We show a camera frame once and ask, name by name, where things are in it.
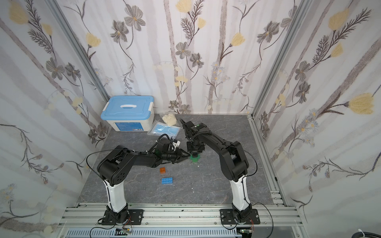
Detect green lego brick assembly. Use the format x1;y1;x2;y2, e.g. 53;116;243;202
190;155;200;163

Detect blue long lego brick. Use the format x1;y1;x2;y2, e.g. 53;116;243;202
161;177;173;184

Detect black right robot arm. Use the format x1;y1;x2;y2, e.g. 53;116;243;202
180;119;252;224

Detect bagged blue face mask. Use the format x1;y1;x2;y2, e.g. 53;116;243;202
147;121;181;138

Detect bagged cream gloves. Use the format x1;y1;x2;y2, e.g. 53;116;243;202
159;112;178;127

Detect blue lidded white storage box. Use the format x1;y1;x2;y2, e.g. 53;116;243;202
101;96;154;132

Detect white slotted cable duct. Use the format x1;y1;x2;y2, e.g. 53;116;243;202
63;228;242;238

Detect right aluminium side rail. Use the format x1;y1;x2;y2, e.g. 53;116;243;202
248;116;289;207

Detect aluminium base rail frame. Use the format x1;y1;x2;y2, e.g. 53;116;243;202
54;203;308;238

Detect left aluminium corner post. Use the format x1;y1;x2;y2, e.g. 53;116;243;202
45;0;110;102

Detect aluminium corner post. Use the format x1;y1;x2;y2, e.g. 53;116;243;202
251;0;313;119
45;0;110;102

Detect right aluminium corner post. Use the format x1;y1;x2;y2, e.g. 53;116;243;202
251;0;313;119

